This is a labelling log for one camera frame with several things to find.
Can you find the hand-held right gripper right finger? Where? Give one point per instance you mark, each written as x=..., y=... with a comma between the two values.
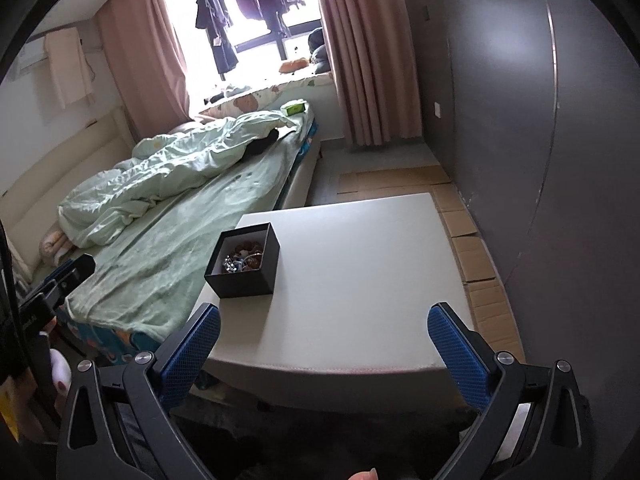
x=457, y=355

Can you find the beige hanging towel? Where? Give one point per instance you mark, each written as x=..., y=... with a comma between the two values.
x=70, y=67

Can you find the white pink soft object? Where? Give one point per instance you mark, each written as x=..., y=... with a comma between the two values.
x=61, y=380

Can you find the pink patterned pillow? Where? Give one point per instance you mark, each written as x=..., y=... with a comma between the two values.
x=55, y=245

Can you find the dark grey cushion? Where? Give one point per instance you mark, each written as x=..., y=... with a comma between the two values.
x=320, y=50

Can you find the green tissue box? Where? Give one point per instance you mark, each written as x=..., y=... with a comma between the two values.
x=295, y=108

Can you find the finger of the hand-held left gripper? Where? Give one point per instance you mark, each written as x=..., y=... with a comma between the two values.
x=60, y=280

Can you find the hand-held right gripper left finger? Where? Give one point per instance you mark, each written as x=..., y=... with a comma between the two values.
x=192, y=350

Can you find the white cloth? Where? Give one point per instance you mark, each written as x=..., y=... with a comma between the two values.
x=235, y=91

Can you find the pale green quilt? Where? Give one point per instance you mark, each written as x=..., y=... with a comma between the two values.
x=175, y=170

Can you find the beige padded headboard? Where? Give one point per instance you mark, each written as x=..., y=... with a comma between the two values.
x=60, y=175

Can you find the pink curtain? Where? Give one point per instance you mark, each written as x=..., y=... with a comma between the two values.
x=365, y=60
x=145, y=50

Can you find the white low table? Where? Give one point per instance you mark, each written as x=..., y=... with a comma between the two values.
x=360, y=270

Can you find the person's right hand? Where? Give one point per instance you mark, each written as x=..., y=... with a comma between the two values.
x=364, y=475

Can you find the orange plush toy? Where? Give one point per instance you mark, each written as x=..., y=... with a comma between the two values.
x=292, y=65

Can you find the colourful printed bed sheet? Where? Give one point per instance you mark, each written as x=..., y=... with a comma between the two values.
x=115, y=342

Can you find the bed with green sheet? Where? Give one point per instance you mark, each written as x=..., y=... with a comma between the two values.
x=190, y=230

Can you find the bear print window cushion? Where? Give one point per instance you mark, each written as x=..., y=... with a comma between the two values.
x=260, y=96

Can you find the white bed frame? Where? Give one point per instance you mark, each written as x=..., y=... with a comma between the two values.
x=300, y=180

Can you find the dark cloth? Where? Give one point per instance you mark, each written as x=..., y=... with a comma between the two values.
x=320, y=440

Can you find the black jewelry box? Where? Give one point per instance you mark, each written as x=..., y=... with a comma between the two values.
x=245, y=282

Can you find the grey wardrobe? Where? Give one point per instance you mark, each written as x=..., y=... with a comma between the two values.
x=525, y=110

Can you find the flattened cardboard sheets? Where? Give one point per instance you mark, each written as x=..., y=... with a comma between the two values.
x=475, y=270

